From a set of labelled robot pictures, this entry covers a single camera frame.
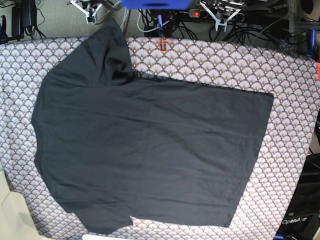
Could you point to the dark grey T-shirt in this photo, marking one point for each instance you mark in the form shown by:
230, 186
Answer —
112, 145

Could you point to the black power strip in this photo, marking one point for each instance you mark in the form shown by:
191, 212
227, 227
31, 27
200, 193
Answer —
202, 14

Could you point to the red and black clamp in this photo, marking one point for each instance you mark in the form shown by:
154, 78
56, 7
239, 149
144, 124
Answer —
162, 45

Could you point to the fan-patterned tablecloth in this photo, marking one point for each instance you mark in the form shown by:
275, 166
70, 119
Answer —
292, 80

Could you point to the blue clamp at right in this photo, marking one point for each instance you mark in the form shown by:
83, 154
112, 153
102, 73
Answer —
311, 38

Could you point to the red clamp right edge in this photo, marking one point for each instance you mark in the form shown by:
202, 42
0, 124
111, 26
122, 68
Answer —
318, 70

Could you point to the black OpenArm box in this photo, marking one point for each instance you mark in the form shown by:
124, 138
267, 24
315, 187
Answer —
302, 218

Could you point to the cream plastic bin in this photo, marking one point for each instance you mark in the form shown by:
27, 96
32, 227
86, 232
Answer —
15, 219

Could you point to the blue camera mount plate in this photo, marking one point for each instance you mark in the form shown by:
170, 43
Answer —
156, 4

